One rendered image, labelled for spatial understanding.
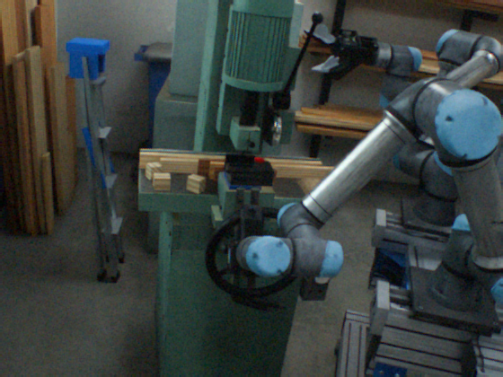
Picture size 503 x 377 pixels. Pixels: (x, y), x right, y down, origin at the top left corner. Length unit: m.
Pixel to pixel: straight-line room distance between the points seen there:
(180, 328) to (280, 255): 0.85
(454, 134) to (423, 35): 3.25
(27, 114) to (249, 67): 1.58
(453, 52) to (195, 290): 1.17
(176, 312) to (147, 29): 2.64
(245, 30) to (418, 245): 0.94
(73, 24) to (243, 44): 2.70
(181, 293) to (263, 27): 0.85
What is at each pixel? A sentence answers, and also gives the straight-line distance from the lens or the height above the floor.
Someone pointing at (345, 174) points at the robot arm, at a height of 1.16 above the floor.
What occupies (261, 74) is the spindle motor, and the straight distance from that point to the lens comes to 1.48.
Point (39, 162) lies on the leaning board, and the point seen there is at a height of 0.44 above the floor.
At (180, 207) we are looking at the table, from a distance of 1.50.
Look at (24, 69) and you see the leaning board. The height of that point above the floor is 0.94.
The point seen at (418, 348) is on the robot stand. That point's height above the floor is 0.67.
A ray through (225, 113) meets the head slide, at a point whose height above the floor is 1.08.
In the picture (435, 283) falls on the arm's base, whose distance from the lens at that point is 1.39.
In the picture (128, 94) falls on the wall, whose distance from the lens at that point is 4.06.
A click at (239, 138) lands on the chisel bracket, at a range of 1.56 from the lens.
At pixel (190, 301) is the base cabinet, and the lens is 1.68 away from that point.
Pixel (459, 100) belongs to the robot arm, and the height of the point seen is 1.37.
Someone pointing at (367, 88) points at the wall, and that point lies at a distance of 4.12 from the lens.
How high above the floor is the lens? 1.53
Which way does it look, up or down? 24 degrees down
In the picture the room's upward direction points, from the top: 8 degrees clockwise
